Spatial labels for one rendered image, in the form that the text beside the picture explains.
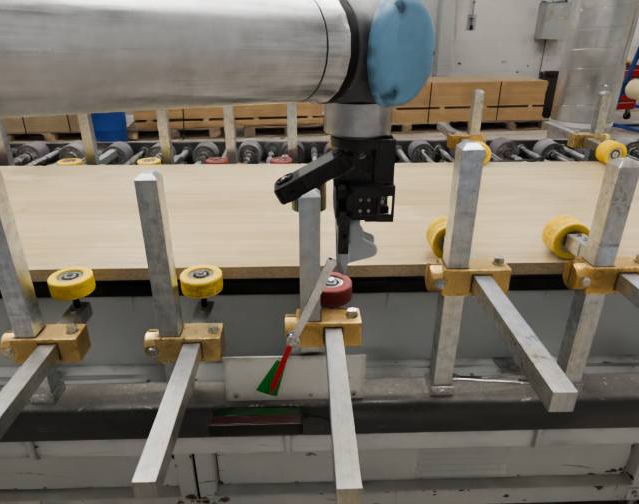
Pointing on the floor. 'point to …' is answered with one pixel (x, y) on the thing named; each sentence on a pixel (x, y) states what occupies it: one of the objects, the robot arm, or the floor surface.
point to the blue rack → (628, 81)
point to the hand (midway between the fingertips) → (339, 266)
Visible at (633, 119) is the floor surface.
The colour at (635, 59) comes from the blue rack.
